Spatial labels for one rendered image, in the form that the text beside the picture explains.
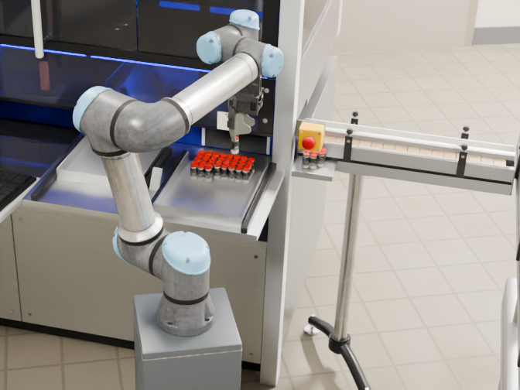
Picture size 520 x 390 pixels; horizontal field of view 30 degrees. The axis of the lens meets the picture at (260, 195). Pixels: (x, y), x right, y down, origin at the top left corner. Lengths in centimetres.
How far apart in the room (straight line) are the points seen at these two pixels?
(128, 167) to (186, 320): 43
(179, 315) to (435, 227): 228
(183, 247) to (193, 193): 51
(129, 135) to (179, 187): 80
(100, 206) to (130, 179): 54
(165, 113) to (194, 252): 40
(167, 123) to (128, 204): 30
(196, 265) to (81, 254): 112
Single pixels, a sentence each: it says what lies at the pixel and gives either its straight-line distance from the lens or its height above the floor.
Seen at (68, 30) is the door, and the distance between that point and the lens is 307.
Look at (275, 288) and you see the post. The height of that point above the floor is 43.
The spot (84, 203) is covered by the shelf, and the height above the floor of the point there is 88.
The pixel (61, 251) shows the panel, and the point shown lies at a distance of 346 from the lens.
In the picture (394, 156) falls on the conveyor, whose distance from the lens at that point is 308.
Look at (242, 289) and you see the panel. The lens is 331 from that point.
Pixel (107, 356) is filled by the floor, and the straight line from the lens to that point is 367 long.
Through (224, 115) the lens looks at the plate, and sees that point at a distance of 300.
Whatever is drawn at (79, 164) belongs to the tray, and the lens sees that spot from 306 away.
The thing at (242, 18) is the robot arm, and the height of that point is 148.
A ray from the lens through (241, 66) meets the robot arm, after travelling 231.
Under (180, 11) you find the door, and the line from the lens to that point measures 292.
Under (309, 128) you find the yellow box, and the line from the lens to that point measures 296.
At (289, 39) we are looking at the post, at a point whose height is 131.
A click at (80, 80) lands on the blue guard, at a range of 311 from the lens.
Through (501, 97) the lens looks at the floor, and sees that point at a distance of 599.
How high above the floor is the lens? 232
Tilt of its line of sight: 30 degrees down
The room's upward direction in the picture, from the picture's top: 3 degrees clockwise
